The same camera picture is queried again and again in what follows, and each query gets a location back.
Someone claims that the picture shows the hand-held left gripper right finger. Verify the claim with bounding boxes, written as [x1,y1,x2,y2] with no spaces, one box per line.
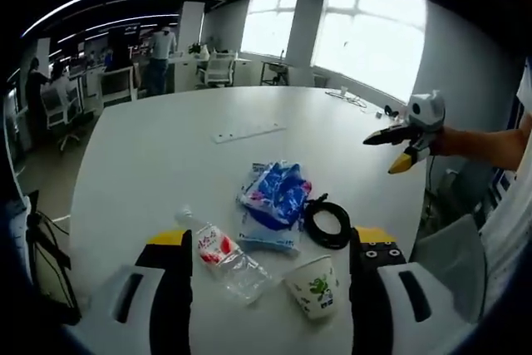
[349,225,448,355]

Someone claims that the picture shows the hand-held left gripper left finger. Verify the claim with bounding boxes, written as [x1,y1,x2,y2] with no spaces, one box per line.
[81,228,194,355]

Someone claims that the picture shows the white paper cup green print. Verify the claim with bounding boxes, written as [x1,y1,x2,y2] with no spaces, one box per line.
[283,254,342,322]

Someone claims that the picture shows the clear plastic water bottle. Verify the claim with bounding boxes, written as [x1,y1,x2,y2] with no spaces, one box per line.
[173,204,273,306]

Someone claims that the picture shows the black cable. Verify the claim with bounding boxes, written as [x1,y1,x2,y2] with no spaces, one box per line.
[303,192,352,251]

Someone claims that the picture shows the light blue tissue packet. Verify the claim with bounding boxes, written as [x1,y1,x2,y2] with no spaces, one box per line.
[237,211,301,255]

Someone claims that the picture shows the blue patterned plastic packet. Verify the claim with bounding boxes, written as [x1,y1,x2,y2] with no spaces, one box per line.
[235,160,313,227]

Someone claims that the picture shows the grey chair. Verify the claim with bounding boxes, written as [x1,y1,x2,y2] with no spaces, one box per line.
[409,213,491,325]

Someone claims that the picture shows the person's white shirt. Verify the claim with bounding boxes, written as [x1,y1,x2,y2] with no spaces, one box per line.
[477,59,532,318]

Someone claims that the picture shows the black tripod stand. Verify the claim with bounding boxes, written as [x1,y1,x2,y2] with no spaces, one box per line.
[22,190,83,327]

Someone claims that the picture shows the small desk with legs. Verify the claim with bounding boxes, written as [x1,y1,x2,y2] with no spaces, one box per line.
[260,55,294,86]

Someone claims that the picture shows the white table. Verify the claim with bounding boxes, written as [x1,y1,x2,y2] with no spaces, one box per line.
[66,85,429,355]

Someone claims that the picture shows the white office chair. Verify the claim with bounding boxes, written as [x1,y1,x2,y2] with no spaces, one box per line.
[40,80,91,151]
[195,52,237,89]

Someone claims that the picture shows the white cable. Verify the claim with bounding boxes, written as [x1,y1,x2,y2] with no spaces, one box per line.
[324,89,382,115]

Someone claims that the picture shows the white cable cover plate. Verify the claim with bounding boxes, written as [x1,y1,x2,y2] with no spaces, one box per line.
[211,122,288,145]

